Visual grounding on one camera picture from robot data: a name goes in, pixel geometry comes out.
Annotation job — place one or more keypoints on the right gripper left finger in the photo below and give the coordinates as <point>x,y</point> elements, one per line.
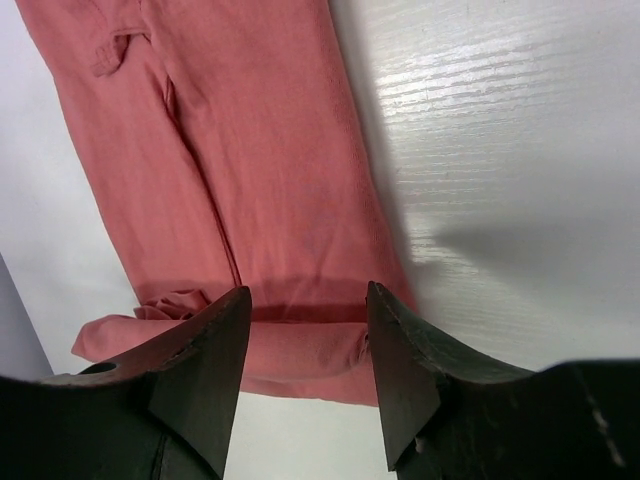
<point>162,410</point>

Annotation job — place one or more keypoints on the red t shirt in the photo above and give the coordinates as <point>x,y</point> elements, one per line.
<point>222,145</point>

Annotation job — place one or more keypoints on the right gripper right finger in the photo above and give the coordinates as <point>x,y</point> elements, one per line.
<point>447,410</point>

